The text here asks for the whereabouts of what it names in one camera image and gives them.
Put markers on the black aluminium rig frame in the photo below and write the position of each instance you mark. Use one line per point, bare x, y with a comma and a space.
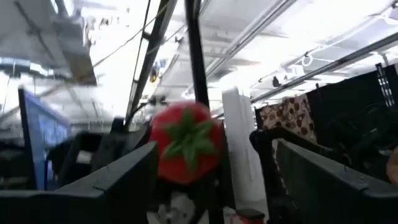
195, 46

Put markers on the colourful patterned cloth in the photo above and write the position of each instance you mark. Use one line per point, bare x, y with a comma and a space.
289, 115

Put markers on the red tomato green calyx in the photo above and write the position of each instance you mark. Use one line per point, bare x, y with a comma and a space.
164, 130

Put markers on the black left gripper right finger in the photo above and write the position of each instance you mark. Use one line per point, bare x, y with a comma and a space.
335, 202

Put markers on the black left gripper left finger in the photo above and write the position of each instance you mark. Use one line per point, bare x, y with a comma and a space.
77, 205

